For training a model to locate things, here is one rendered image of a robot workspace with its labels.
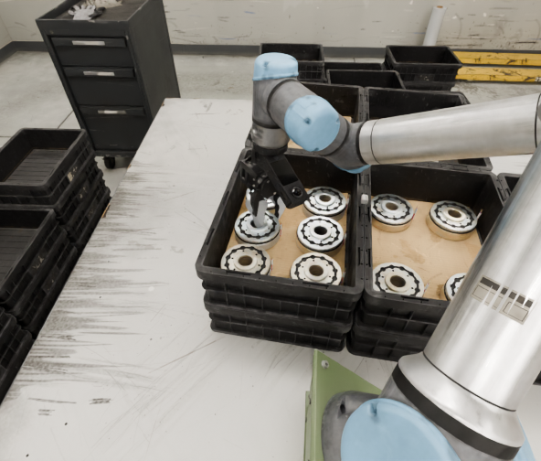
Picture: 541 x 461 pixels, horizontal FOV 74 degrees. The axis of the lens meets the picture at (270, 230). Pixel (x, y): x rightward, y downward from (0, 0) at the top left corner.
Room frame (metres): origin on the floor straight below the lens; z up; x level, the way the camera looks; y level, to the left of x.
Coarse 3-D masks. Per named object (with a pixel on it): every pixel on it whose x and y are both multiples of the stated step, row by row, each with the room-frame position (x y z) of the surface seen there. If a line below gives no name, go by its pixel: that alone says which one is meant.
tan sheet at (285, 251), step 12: (288, 216) 0.63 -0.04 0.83; (300, 216) 0.63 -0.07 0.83; (288, 228) 0.59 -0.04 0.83; (288, 240) 0.56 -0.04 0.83; (276, 252) 0.52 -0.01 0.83; (288, 252) 0.52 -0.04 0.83; (300, 252) 0.52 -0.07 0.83; (276, 264) 0.48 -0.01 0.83; (288, 264) 0.48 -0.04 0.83; (288, 276) 0.45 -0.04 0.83
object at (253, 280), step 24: (360, 192) 0.60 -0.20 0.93; (216, 216) 0.53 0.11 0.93; (360, 216) 0.53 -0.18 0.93; (360, 240) 0.46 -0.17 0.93; (360, 264) 0.40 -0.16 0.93; (264, 288) 0.37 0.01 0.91; (288, 288) 0.36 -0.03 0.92; (312, 288) 0.35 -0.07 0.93; (336, 288) 0.35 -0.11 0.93; (360, 288) 0.35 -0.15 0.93
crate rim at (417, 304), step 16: (368, 176) 0.66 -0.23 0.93; (496, 176) 0.66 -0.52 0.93; (368, 192) 0.60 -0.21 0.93; (496, 192) 0.61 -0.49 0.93; (368, 208) 0.56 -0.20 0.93; (368, 224) 0.51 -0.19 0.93; (368, 240) 0.46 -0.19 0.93; (368, 256) 0.43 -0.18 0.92; (368, 272) 0.39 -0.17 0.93; (368, 288) 0.35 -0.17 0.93; (384, 304) 0.33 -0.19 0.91; (400, 304) 0.33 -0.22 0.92; (416, 304) 0.32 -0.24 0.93; (432, 304) 0.32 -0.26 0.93; (448, 304) 0.32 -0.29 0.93
